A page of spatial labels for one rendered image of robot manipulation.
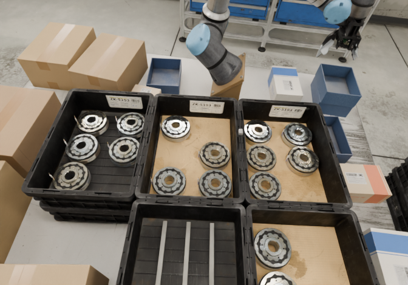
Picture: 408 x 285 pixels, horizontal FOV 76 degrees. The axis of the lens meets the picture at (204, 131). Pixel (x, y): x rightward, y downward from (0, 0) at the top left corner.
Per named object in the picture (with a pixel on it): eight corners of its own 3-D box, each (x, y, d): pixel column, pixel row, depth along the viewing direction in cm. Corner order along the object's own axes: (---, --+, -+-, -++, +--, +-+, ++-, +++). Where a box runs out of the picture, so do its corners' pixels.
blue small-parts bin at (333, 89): (314, 74, 131) (320, 62, 126) (345, 78, 131) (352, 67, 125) (320, 103, 119) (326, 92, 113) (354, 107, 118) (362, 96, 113)
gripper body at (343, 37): (334, 50, 101) (347, 20, 92) (331, 38, 106) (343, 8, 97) (355, 52, 100) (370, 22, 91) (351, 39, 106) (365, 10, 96)
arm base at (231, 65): (216, 69, 126) (203, 55, 121) (243, 53, 118) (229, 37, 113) (214, 90, 117) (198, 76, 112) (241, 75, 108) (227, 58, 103)
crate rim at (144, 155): (155, 97, 96) (154, 92, 94) (236, 102, 97) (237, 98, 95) (134, 201, 72) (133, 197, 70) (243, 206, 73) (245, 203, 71)
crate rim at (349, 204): (237, 102, 97) (237, 98, 95) (316, 107, 98) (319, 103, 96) (243, 206, 73) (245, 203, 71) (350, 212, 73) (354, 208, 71)
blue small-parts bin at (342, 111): (310, 84, 137) (315, 73, 131) (339, 89, 136) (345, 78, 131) (313, 112, 125) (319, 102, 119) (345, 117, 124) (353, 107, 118)
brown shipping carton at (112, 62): (108, 59, 140) (101, 32, 127) (148, 67, 138) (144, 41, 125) (79, 98, 122) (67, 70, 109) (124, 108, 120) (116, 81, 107)
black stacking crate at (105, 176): (81, 110, 103) (70, 89, 94) (156, 115, 104) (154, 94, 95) (39, 209, 79) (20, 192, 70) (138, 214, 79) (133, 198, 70)
